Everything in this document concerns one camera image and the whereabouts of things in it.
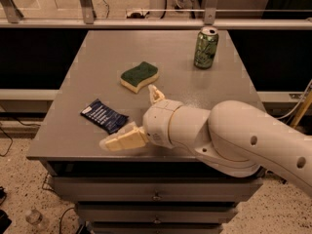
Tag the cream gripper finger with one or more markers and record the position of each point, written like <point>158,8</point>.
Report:
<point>155,95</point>
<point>130,136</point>

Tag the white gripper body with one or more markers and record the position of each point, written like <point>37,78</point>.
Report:
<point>158,122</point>

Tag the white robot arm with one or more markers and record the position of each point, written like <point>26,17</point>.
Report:
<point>234,138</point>

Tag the dark blue rxbar wrapper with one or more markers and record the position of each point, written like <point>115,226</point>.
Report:
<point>104,117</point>

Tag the green and yellow sponge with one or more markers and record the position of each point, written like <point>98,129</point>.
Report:
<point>140,76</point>

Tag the grey drawer cabinet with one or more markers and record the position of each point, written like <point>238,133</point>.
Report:
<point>161,188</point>

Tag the green soda can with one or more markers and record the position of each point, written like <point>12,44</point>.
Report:
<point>206,45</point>

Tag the clear plastic water bottle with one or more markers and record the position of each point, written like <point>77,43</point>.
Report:
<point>36,219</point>

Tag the yellow wooden stand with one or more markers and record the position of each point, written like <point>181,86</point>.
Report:
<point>302,110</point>

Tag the metal railing frame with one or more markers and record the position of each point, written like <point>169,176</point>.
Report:
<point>163,14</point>

